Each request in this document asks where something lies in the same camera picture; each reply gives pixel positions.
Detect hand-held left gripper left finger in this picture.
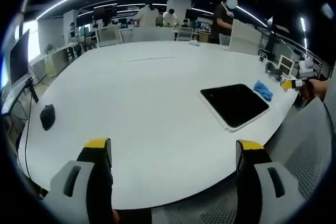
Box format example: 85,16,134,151
43,137,114,224

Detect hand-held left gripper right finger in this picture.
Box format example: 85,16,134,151
235,139,297,224

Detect blue cleaning cloth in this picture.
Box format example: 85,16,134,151
253,79,274,102

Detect black mirror with white frame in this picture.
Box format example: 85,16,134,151
197,83,271,133

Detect person's right hand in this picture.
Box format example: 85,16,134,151
306,79,331,101

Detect person's left hand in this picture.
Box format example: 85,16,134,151
111,208,121,224

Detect black headphones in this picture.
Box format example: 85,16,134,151
265,61,284,81

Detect grey mesh office chair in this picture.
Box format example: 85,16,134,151
151,97,334,224

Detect white board panel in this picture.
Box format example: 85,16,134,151
228,18,261,55

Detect black computer mouse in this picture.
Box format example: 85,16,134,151
39,103,56,131

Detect white office chair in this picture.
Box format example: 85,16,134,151
176,26,194,41
95,25,123,48

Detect black computer monitor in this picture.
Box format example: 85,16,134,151
8,28,31,86

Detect white picture frame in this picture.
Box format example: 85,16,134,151
277,54,294,76

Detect black cable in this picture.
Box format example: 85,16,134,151
15,115,31,180

